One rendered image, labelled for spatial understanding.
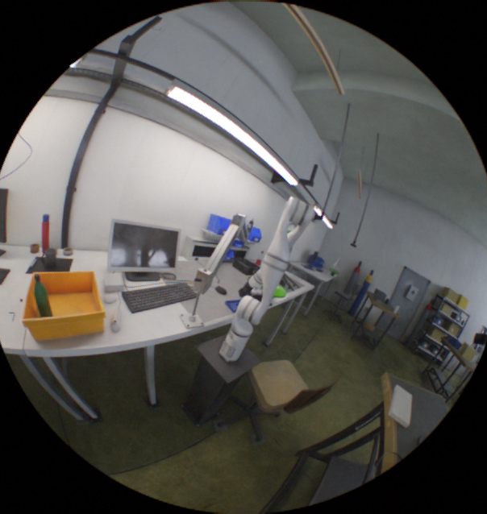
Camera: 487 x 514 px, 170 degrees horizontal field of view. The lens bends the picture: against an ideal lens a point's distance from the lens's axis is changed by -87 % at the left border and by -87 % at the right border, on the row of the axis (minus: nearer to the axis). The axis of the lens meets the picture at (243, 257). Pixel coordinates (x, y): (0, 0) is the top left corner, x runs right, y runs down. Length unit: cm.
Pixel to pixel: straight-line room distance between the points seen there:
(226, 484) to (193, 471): 24
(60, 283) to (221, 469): 148
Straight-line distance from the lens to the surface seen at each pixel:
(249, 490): 157
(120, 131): 145
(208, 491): 149
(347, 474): 168
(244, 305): 62
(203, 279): 70
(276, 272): 58
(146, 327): 77
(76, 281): 93
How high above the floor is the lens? 146
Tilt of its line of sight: 13 degrees down
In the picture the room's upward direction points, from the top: 20 degrees clockwise
